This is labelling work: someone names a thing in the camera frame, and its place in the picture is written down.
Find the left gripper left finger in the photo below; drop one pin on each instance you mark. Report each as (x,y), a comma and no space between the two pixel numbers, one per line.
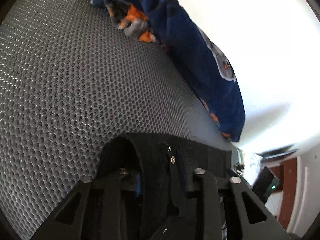
(94,209)

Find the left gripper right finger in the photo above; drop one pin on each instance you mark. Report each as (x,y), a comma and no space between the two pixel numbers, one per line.
(220,208)

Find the black denim pants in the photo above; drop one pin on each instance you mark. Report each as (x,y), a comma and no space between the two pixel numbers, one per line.
(150,189)

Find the grey mesh mattress pad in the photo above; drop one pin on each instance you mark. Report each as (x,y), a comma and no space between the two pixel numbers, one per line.
(71,82)

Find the blue floral fleece blanket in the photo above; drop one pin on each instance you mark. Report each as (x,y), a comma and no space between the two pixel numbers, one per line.
(202,64)

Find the red wooden bed frame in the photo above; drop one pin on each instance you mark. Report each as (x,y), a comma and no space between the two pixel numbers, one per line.
(281,201)

